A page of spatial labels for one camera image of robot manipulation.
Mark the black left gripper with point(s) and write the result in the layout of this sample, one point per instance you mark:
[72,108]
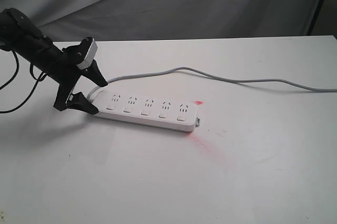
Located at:
[60,65]

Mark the white five-socket power strip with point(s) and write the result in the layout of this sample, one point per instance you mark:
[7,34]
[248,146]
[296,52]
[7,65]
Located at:
[147,110]

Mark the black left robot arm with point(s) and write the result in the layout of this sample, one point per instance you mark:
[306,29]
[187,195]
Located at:
[18,34]

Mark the grey backdrop cloth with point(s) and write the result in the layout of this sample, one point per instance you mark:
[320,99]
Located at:
[72,20]

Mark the black tripod stand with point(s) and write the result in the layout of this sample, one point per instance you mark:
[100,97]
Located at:
[314,17]

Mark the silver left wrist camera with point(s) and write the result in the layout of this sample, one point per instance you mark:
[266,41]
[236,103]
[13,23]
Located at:
[86,50]

